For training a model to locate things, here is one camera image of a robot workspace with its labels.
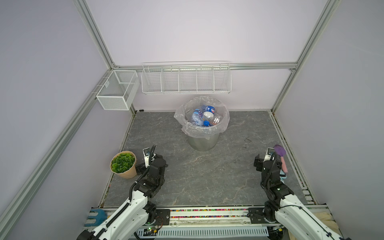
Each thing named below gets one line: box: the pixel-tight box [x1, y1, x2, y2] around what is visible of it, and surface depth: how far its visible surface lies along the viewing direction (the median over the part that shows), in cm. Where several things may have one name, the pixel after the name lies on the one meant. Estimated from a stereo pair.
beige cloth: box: [313, 212, 343, 237], surface depth 75 cm
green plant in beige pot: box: [109, 150, 137, 179], surface depth 82 cm
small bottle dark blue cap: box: [203, 105, 216, 127], surface depth 84 cm
